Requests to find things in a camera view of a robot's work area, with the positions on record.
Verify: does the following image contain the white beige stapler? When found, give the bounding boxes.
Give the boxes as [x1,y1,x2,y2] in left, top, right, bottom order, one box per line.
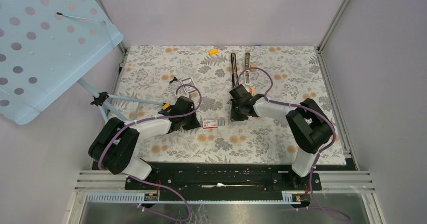
[244,52,251,85]

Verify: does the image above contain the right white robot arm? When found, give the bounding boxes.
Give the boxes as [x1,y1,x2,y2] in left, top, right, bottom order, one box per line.
[230,85,336,190]

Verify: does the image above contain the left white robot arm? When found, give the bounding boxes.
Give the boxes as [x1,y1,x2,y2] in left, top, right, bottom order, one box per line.
[88,96,200,189]

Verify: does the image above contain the floral table mat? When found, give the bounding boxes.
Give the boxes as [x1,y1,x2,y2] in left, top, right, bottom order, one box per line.
[117,45,334,164]

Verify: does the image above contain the blue yellow toy car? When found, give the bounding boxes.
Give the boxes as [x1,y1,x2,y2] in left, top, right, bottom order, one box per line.
[162,103,172,112]

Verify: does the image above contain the yellow butterfly toy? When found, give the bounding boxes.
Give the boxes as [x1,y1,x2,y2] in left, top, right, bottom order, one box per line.
[247,87,253,95]

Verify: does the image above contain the blue playing card box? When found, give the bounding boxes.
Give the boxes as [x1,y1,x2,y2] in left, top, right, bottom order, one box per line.
[180,77,196,94]

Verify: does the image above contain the yellow small block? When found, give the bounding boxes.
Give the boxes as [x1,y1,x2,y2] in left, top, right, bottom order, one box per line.
[208,48,218,55]

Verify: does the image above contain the blue perforated stand panel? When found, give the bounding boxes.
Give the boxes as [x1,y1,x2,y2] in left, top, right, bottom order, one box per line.
[1,0,123,125]

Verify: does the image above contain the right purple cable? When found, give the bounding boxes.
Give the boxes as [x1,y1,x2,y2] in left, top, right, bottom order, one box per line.
[234,67,352,222]

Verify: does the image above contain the purple cable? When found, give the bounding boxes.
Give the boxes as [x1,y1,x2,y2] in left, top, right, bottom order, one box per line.
[234,67,352,222]
[97,84,202,222]

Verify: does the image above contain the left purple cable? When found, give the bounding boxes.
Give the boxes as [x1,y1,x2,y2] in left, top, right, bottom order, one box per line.
[97,84,202,222]

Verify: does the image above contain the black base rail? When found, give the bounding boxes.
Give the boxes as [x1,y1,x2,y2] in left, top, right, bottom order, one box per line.
[125,162,322,202]

